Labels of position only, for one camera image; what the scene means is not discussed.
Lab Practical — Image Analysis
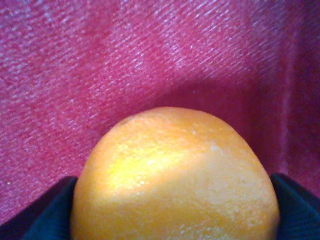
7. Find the red velvet table cloth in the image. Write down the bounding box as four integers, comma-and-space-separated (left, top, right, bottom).
0, 0, 320, 223

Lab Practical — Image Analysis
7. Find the orange mandarin fruit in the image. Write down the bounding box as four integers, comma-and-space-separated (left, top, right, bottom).
70, 107, 280, 240

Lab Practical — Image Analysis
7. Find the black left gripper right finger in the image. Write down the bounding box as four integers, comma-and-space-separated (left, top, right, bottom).
271, 173, 320, 240

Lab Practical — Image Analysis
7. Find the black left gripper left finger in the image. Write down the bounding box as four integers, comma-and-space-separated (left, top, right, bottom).
0, 176, 77, 240

